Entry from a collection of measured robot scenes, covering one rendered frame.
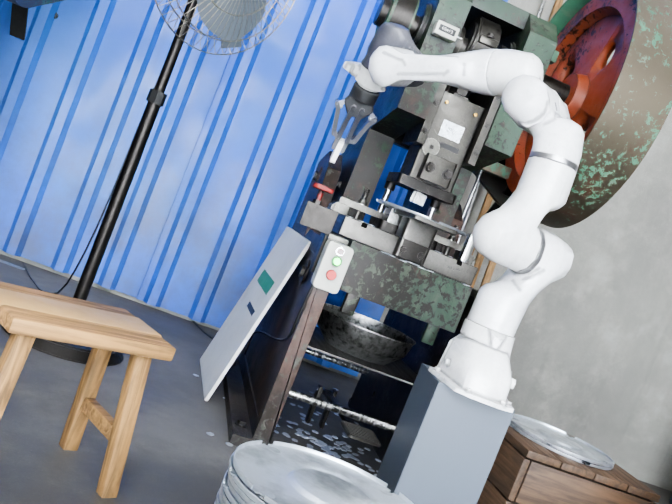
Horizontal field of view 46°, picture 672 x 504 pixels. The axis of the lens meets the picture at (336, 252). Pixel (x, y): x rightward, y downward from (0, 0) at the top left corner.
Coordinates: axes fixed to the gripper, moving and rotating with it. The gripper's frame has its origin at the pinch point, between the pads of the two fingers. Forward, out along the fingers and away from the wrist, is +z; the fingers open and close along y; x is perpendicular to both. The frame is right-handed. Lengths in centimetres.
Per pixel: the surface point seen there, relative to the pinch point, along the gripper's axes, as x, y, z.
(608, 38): 43, 69, -53
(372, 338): -14, 33, 46
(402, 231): -0.4, 28.2, 15.4
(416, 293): -13.1, 37.5, 26.2
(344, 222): -0.5, 11.3, 19.8
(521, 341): 109, 140, 96
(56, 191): 98, -88, 106
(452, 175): 13.8, 37.5, -1.9
